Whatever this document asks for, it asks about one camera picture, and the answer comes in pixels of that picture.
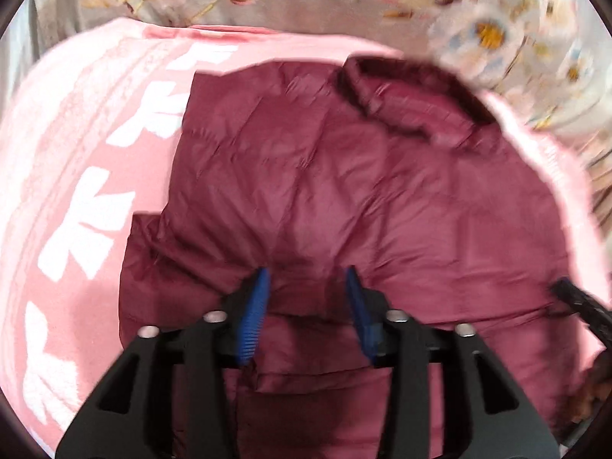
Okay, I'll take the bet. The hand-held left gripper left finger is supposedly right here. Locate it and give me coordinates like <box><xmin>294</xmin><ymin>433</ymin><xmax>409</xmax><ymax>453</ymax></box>
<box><xmin>55</xmin><ymin>268</ymin><xmax>273</xmax><ymax>459</ymax></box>

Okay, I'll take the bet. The grey cloth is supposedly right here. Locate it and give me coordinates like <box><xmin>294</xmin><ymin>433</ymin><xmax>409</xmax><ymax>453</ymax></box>
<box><xmin>7</xmin><ymin>2</ymin><xmax>39</xmax><ymax>65</ymax></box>

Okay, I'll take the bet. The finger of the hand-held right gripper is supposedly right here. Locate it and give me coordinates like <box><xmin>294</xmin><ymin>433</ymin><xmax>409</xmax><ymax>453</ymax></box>
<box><xmin>550</xmin><ymin>277</ymin><xmax>612</xmax><ymax>346</ymax></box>

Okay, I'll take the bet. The maroon puffer jacket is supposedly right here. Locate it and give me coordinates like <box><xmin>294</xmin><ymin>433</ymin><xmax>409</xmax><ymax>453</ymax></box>
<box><xmin>117</xmin><ymin>55</ymin><xmax>594</xmax><ymax>459</ymax></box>

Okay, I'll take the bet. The pink printed blanket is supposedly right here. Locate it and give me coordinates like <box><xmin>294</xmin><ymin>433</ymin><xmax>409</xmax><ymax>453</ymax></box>
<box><xmin>0</xmin><ymin>16</ymin><xmax>599</xmax><ymax>451</ymax></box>

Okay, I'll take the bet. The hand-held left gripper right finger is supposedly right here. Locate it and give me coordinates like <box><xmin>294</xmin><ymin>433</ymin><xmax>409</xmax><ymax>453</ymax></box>
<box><xmin>345</xmin><ymin>266</ymin><xmax>560</xmax><ymax>459</ymax></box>

